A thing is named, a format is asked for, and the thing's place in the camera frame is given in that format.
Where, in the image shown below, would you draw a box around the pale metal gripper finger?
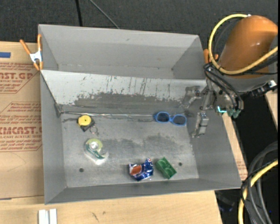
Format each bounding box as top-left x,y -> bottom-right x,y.
184,85 -> 203,108
191,112 -> 210,139

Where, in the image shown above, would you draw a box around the blue sunglasses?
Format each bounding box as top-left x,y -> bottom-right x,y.
153,111 -> 188,127

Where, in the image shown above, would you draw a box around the green toy brick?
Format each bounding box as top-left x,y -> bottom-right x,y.
155,157 -> 178,180

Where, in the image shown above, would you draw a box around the grey metal bin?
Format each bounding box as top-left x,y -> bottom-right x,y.
38,24 -> 243,205

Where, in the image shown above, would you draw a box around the crushed blue can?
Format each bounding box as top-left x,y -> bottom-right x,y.
128,158 -> 154,182

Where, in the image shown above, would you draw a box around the yellow and black tape measure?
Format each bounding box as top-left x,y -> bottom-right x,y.
77,114 -> 99,135

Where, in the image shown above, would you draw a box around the green clear tape dispenser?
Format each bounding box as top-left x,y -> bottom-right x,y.
84,138 -> 110,166

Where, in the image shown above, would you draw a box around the brown cardboard board red print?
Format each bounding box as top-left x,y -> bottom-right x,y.
0,40 -> 248,201

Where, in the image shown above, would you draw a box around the black cylinder on white bracket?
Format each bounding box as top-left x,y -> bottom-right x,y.
251,79 -> 278,98

